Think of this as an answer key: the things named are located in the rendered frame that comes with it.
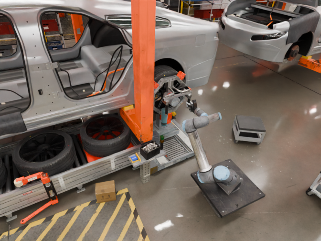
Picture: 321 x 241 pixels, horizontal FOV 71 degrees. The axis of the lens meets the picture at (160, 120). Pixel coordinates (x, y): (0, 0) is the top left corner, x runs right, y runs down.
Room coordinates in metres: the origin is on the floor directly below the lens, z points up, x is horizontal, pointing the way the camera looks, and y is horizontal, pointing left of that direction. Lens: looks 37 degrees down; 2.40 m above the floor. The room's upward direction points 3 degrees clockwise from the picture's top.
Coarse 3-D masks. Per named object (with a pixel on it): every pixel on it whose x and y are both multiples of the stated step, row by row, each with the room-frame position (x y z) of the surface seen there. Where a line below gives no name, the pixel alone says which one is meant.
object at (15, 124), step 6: (12, 114) 1.85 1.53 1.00; (18, 114) 1.87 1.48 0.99; (0, 120) 1.77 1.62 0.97; (6, 120) 1.79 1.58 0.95; (12, 120) 1.82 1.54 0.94; (18, 120) 1.84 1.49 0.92; (0, 126) 1.74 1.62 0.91; (6, 126) 1.76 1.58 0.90; (12, 126) 1.79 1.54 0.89; (18, 126) 1.81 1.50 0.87; (24, 126) 1.84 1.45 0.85; (0, 132) 1.73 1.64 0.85; (6, 132) 1.75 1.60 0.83; (12, 132) 1.78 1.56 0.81; (18, 132) 1.80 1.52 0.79
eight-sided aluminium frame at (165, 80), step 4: (172, 76) 2.66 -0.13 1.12; (176, 76) 2.67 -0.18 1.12; (160, 80) 2.56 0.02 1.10; (164, 80) 2.54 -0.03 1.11; (168, 80) 2.58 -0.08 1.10; (172, 80) 2.61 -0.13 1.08; (180, 80) 2.68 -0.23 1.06; (160, 84) 2.52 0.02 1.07; (156, 88) 2.49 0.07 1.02; (184, 88) 2.72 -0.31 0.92; (156, 92) 2.49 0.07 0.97; (184, 96) 2.73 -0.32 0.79; (180, 100) 2.72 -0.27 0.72; (180, 104) 2.70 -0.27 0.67; (156, 108) 2.54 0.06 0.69; (172, 108) 2.67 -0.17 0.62; (176, 108) 2.67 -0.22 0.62; (160, 112) 2.53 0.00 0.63; (168, 112) 2.60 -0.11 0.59
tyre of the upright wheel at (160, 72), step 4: (156, 68) 2.76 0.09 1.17; (160, 68) 2.75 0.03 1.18; (164, 68) 2.76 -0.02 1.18; (168, 68) 2.78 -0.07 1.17; (172, 68) 2.86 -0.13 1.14; (156, 72) 2.67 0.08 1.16; (160, 72) 2.65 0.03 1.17; (164, 72) 2.65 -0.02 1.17; (168, 72) 2.67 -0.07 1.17; (172, 72) 2.71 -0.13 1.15; (176, 72) 2.75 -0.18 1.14; (156, 76) 2.60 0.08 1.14; (160, 76) 2.61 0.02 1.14; (164, 76) 2.64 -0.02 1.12; (168, 76) 2.67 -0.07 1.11; (156, 80) 2.58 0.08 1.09; (184, 80) 2.83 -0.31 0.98; (168, 108) 2.70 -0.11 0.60; (156, 112) 2.59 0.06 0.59
